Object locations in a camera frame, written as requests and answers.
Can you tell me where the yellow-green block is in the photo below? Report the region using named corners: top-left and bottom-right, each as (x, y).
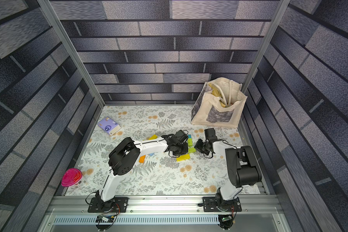
top-left (176, 154), bottom-right (190, 162)

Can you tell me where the right circuit board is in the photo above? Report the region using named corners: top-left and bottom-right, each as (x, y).
top-left (218, 215), bottom-right (234, 224)

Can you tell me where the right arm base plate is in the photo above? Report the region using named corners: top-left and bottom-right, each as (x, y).
top-left (199, 196), bottom-right (242, 212)

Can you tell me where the purple card box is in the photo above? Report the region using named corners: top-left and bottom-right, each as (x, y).
top-left (97, 117), bottom-right (121, 136)

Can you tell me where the pink plastic lid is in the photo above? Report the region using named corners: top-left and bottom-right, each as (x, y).
top-left (61, 168), bottom-right (83, 187)

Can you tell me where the small yellow block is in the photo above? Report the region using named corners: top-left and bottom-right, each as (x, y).
top-left (149, 135), bottom-right (158, 140)

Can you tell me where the aluminium front rail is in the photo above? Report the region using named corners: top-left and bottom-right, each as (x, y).
top-left (39, 194), bottom-right (291, 232)

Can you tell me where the canvas tote bag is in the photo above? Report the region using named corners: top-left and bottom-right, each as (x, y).
top-left (191, 77), bottom-right (247, 129)

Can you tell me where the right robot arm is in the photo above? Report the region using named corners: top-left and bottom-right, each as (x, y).
top-left (195, 128), bottom-right (262, 209)

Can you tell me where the left circuit board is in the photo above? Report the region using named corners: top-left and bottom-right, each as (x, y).
top-left (96, 215), bottom-right (115, 224)

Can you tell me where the circuit board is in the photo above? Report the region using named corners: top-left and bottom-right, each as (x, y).
top-left (218, 215), bottom-right (234, 224)
top-left (96, 215), bottom-right (115, 224)

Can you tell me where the lime green short block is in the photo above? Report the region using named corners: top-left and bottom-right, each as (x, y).
top-left (188, 138), bottom-right (193, 147)

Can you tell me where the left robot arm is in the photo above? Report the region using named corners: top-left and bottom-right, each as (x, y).
top-left (96, 130), bottom-right (189, 203)

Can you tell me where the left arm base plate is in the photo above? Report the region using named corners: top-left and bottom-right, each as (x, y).
top-left (88, 197), bottom-right (129, 213)

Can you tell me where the orange block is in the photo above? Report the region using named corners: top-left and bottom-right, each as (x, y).
top-left (139, 155), bottom-right (146, 163)

